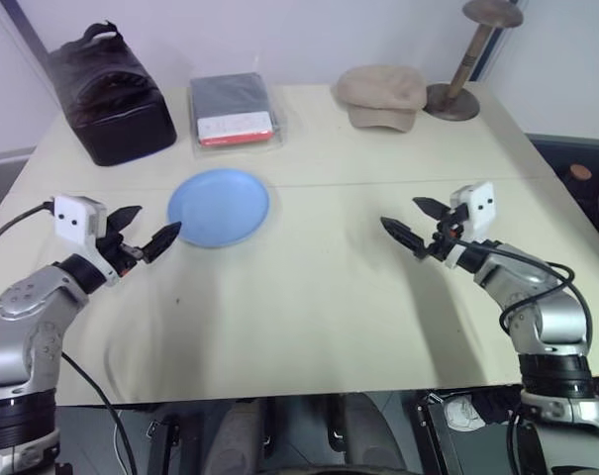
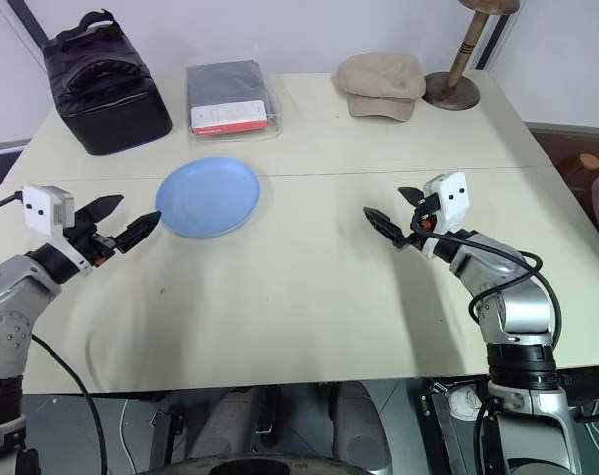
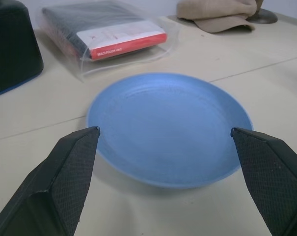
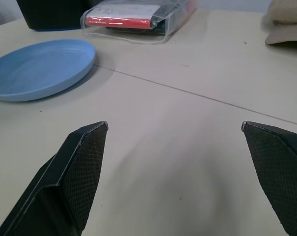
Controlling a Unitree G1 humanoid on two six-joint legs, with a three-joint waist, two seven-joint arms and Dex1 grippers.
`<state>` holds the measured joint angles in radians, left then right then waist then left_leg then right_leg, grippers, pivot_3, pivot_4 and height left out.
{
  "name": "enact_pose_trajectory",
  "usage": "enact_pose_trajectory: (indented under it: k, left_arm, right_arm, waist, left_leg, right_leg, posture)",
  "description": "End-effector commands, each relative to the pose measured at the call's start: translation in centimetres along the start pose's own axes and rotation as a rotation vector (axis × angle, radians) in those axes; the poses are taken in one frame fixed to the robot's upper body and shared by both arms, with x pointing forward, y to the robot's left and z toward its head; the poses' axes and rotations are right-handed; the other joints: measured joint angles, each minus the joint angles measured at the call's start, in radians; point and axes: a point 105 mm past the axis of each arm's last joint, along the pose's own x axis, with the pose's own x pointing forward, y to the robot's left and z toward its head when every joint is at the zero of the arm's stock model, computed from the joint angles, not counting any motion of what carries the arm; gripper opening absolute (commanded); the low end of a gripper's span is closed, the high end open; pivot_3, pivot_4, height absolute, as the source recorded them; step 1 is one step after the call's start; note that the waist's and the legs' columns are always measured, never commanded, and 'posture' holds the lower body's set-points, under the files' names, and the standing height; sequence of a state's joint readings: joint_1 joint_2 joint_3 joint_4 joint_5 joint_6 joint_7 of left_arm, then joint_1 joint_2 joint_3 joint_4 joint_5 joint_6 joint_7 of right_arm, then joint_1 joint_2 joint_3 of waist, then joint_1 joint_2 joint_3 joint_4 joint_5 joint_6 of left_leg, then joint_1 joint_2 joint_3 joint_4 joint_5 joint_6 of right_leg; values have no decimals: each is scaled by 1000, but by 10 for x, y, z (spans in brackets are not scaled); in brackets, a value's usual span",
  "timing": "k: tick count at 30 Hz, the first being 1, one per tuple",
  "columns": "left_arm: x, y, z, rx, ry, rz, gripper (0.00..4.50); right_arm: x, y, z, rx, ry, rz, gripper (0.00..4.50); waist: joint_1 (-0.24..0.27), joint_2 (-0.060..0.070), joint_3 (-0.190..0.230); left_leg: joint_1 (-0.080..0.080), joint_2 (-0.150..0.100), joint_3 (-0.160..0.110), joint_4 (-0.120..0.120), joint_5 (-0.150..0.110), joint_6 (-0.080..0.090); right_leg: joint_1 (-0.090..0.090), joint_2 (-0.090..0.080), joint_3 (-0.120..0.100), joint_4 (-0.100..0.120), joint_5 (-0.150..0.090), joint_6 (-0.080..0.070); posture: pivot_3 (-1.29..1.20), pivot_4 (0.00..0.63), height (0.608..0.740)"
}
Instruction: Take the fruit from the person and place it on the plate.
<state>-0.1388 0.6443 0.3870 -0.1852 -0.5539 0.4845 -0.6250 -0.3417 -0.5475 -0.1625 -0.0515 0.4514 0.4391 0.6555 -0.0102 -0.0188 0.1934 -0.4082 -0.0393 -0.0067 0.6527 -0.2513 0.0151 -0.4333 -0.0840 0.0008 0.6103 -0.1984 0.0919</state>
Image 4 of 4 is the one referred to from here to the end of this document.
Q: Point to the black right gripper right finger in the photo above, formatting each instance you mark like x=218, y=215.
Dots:
x=280, y=172

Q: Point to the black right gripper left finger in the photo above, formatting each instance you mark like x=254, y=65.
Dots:
x=72, y=177

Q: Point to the blue round plate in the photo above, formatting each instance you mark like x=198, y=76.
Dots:
x=37, y=70

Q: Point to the beige folded cloth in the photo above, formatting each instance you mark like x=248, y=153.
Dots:
x=287, y=22

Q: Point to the red flat package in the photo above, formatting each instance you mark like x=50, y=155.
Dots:
x=118, y=22

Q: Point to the black box with blue base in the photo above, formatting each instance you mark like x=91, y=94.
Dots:
x=55, y=13

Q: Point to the clear plastic zipper pouch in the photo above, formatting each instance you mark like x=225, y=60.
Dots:
x=141, y=22

